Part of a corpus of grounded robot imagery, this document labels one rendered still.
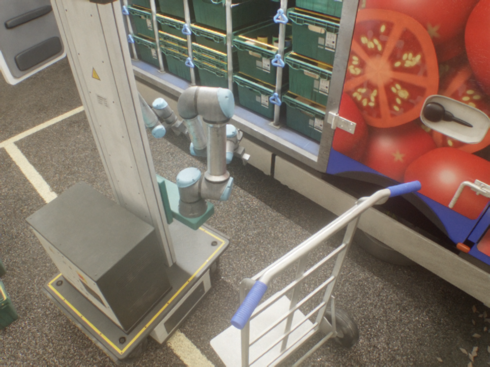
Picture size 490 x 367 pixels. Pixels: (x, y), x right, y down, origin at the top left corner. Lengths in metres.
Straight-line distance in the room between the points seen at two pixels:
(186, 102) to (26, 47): 3.23
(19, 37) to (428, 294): 4.46
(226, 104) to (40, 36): 3.45
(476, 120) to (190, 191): 1.31
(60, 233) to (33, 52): 3.04
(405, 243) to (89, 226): 1.74
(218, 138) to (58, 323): 1.60
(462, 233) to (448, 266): 0.27
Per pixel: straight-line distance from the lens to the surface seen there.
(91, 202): 1.78
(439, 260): 2.21
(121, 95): 1.34
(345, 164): 2.09
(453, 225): 2.02
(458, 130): 1.76
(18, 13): 4.41
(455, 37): 1.61
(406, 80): 1.72
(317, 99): 2.22
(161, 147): 3.46
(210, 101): 1.39
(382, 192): 1.20
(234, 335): 2.17
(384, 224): 2.20
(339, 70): 1.86
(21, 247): 3.00
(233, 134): 1.75
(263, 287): 0.90
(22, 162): 3.85
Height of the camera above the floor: 2.01
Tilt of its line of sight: 43 degrees down
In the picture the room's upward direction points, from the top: straight up
